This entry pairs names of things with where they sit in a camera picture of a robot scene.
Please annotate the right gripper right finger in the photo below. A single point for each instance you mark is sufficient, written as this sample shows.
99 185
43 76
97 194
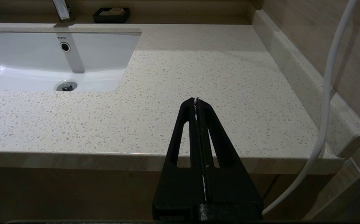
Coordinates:
229 193

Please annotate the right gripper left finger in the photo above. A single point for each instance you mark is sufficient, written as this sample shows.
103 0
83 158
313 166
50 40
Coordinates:
170 193

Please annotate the brown vanity cabinet front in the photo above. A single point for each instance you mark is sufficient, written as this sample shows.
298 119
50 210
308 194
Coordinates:
58 196

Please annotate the chrome sink drain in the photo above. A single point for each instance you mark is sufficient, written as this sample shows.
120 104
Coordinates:
66 86

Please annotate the black soap dish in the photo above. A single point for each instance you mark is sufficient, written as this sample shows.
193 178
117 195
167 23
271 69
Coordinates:
97 18

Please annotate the beige soap bar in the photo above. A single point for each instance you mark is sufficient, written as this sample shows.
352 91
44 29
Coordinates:
113 11

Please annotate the white sink basin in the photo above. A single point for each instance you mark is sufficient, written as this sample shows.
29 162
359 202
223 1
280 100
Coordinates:
27 59

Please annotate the chrome faucet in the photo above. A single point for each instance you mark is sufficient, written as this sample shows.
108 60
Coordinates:
62 9

